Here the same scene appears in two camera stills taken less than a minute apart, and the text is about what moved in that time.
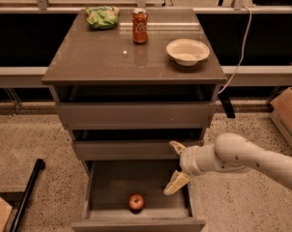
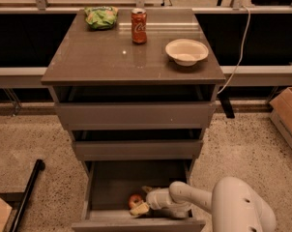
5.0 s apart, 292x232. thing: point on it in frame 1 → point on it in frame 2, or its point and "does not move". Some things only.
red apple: x=136 y=203 does not move
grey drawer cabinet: x=127 y=93 does not move
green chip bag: x=102 y=16 does not move
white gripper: x=189 y=160 → x=158 y=199
